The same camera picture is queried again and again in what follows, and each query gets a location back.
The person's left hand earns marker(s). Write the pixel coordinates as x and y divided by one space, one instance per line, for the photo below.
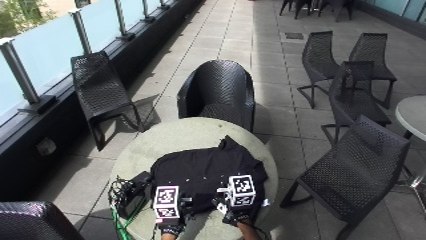
172 227

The person's right hand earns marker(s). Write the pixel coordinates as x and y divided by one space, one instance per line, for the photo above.
241 216

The white marker cube on left glove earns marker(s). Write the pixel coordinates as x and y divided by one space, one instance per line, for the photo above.
167 201

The white marker cube on glove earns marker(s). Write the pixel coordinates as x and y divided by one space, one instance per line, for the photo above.
241 190
167 201

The white marker cube on right glove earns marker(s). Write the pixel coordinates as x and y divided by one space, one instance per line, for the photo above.
241 190

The black shirt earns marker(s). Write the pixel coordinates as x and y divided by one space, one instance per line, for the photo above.
204 168

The black mesh chair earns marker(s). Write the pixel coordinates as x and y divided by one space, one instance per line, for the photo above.
354 173
100 88
370 53
317 61
353 93

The black wicker armchair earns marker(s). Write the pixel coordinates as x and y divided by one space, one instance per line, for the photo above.
220 93
31 221

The white round table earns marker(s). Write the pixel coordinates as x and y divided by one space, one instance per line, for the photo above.
414 115

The square floor drain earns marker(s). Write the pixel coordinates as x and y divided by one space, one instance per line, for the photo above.
295 35

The frosted glass railing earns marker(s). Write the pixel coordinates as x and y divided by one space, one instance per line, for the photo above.
48 46

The group of dark chairs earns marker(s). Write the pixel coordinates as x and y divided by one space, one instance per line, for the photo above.
317 6

